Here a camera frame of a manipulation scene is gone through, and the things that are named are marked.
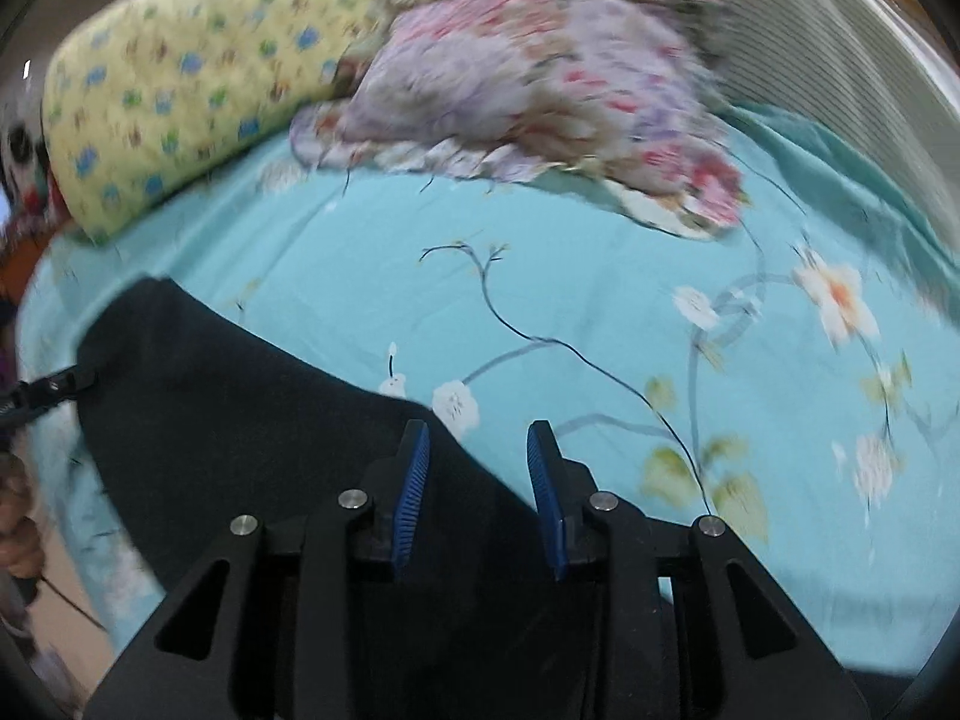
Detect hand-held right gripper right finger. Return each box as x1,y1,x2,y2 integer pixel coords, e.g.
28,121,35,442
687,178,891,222
526,420,863,720

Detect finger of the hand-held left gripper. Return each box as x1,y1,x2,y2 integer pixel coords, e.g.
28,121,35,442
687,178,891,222
0,364,100,428

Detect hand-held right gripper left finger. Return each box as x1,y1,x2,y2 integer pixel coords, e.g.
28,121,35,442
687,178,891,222
85,419,432,720

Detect black pants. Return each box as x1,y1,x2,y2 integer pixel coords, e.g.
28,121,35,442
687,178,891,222
73,277,680,720

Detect person's left hand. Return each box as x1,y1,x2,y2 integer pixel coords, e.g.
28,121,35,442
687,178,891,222
0,454,47,578

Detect light blue floral bedsheet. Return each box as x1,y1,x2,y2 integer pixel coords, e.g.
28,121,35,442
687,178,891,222
15,101,960,691

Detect yellow patterned pillow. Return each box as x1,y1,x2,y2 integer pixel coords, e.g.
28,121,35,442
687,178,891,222
41,0,410,245

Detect floral purple blanket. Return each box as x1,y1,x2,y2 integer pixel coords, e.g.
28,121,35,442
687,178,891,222
289,0,751,241

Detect white ribbed headboard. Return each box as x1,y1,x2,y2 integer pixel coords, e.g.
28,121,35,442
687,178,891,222
352,0,960,241

